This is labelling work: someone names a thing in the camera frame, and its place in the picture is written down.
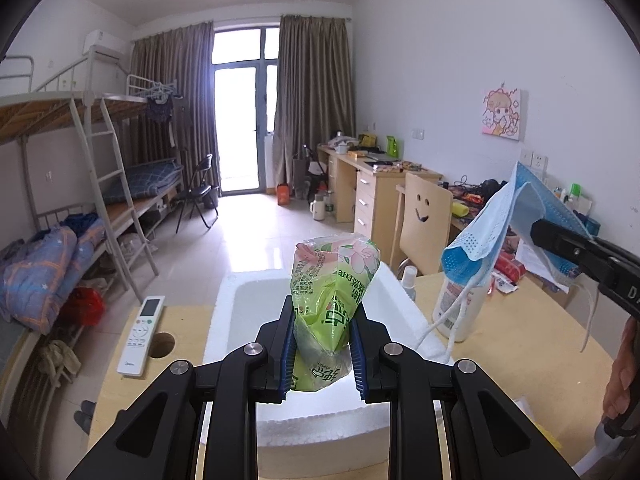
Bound wooden desk with drawers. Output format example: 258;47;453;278
317;144;444;242

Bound person's right hand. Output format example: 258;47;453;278
602;320;640;428

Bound hanging dark clothes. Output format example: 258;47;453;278
146;80;179;124

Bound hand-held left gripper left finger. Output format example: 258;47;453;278
67;296;296;480

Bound white wall sockets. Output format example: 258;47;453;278
520;148;549;171

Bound red snack packet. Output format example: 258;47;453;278
492;252;527;295

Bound white remote control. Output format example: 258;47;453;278
116;296;166;377

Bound white bottle red cap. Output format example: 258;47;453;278
432;260;493;343

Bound black folding chair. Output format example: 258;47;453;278
175;154;220;234

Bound white foam box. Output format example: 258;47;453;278
202;266;456;476

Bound glass balcony door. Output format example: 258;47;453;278
212;24;281;194

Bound grey slippers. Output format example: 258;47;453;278
73;399;96;434

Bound wooden chair smiley cutout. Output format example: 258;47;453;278
390;171;454;277

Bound blue plaid folded mattress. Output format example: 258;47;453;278
102;159;184;205

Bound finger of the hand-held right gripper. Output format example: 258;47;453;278
530;217;608;281

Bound red bag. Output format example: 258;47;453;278
64;287;107;327

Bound white air conditioner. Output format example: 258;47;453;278
83;31;125;64

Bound clear blue sanitizer bottle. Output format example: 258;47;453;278
400;266;419;302

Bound green tissue packet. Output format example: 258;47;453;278
290;234;382;393

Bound white paper sheet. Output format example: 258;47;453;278
514;236;577;292

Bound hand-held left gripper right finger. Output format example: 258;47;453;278
348;300;583;480

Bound brown curtain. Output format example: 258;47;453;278
130;21;216;192
272;14;357;192

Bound metal bunk bed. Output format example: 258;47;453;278
0;55;187;411

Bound cartoon wall poster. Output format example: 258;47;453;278
481;88;529;140

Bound cluttered wooden desk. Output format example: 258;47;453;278
395;180;603;291

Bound blue orange quilt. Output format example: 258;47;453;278
0;214;109;335

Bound blue face mask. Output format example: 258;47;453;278
415;161;603;358

